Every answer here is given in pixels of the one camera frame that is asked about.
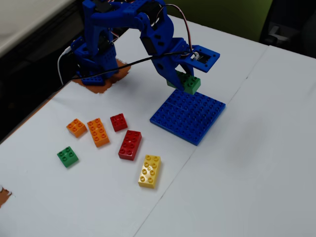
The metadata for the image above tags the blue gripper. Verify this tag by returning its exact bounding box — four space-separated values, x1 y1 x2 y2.
151 38 196 91

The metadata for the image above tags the green 2x4 block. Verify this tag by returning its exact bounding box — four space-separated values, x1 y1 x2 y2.
166 70 201 96

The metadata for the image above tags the red 2x2 block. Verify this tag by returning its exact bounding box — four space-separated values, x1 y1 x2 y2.
110 113 128 132

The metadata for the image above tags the red 2x4 block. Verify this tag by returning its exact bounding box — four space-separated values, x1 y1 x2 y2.
118 129 143 161

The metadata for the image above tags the orange 2x4 block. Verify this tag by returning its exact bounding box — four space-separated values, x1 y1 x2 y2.
86 118 110 148

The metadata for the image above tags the yellow 2x4 block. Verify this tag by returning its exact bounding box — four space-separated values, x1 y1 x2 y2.
137 154 162 190

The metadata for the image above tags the orange 2x2 block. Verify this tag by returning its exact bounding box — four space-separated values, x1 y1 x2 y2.
66 118 88 138

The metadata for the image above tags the green 2x2 block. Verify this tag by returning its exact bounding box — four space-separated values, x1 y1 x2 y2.
56 146 79 168

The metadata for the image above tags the green partition panel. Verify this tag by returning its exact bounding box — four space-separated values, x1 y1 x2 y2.
164 0 274 46

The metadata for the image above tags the white foam board sheet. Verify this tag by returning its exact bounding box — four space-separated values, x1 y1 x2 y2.
134 45 316 237
0 14 269 237

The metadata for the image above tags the white background table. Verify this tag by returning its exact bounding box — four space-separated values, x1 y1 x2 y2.
0 0 76 57

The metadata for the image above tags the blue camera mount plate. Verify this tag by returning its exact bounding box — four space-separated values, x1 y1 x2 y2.
189 45 221 74

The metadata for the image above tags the red white servo wire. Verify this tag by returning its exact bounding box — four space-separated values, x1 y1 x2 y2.
158 2 198 60

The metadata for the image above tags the blue 8x8 base plate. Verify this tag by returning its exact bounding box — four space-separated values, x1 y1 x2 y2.
149 88 227 147

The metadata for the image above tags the black cable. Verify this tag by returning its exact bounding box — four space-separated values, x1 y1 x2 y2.
56 50 196 92

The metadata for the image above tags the white cable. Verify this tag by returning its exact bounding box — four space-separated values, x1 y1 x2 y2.
57 47 73 84

